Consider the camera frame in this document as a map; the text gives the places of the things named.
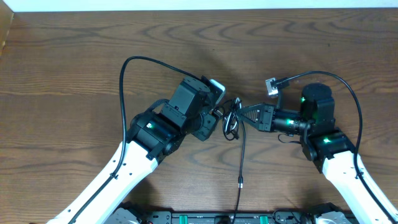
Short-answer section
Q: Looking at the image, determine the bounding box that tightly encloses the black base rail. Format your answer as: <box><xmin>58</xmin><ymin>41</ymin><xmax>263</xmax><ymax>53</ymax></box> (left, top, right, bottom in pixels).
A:
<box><xmin>105</xmin><ymin>208</ymin><xmax>358</xmax><ymax>224</ymax></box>

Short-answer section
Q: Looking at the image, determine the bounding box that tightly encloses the left camera black cable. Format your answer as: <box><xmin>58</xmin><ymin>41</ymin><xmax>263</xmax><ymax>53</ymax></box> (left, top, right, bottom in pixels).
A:
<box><xmin>67</xmin><ymin>55</ymin><xmax>201</xmax><ymax>224</ymax></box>

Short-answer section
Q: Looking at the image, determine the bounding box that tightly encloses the camera black cable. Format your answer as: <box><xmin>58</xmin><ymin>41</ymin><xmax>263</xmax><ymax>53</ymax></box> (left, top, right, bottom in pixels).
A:
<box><xmin>275</xmin><ymin>70</ymin><xmax>398</xmax><ymax>224</ymax></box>
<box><xmin>67</xmin><ymin>55</ymin><xmax>201</xmax><ymax>224</ymax></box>

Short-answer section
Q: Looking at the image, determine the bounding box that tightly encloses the black USB cable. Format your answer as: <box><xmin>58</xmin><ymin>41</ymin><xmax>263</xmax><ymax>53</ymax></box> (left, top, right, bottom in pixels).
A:
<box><xmin>213</xmin><ymin>96</ymin><xmax>247</xmax><ymax>224</ymax></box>

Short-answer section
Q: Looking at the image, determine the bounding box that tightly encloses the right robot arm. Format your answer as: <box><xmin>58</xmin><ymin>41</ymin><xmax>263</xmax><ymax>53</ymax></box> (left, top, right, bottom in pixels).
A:
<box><xmin>238</xmin><ymin>83</ymin><xmax>397</xmax><ymax>223</ymax></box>

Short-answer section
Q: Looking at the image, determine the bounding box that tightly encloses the right camera black cable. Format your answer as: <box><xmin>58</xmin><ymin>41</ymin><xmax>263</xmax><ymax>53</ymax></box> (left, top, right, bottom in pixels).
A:
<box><xmin>275</xmin><ymin>70</ymin><xmax>398</xmax><ymax>224</ymax></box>

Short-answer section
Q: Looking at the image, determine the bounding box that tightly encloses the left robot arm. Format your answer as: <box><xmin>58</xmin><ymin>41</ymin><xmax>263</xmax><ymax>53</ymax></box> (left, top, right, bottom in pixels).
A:
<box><xmin>49</xmin><ymin>77</ymin><xmax>225</xmax><ymax>223</ymax></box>

